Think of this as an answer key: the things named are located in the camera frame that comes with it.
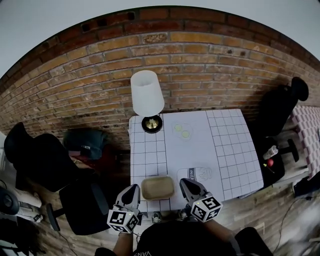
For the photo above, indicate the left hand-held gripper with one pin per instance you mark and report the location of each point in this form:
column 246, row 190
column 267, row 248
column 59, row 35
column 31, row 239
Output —
column 122, row 220

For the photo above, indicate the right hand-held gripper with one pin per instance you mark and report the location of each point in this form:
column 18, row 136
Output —
column 205, row 208

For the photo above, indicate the beige rectangular tray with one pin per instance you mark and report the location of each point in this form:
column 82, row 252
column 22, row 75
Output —
column 157, row 198

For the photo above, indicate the person's right forearm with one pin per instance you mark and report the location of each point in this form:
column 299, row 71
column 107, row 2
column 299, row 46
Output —
column 220, row 232

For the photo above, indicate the person's left forearm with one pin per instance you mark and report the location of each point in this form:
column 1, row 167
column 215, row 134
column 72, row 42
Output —
column 123, row 245

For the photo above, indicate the person's right shoe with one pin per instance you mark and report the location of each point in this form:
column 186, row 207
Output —
column 183, row 215

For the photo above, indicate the person's shoe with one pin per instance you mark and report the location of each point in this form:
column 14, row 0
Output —
column 156, row 218
column 183, row 215

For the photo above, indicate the person's left shoe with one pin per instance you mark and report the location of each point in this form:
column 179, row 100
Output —
column 156, row 218

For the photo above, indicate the person's black shirt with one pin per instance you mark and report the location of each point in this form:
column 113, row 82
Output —
column 175, row 240

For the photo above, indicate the red bag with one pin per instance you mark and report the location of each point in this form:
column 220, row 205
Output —
column 105, row 160

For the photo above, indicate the white grid tablecloth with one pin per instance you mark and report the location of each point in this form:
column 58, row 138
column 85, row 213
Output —
column 235, row 150

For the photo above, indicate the small red ball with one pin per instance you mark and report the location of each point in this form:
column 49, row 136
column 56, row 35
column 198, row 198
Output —
column 270, row 162

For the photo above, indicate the white plastic bottle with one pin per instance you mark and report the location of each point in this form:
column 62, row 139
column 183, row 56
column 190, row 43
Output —
column 270, row 152

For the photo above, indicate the dark green jacket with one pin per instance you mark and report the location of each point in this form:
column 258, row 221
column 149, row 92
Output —
column 85, row 140

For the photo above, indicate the black office chair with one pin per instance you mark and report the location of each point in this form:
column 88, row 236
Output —
column 275, row 112
column 45, row 162

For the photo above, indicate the black bag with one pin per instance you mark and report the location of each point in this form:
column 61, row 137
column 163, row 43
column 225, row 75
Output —
column 307, row 187

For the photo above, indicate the black round device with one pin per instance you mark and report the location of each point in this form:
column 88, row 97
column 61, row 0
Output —
column 8, row 201

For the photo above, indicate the pink checkered cloth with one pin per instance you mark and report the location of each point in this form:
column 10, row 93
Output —
column 307, row 130

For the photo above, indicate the white table lamp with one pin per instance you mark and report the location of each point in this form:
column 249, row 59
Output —
column 146, row 92

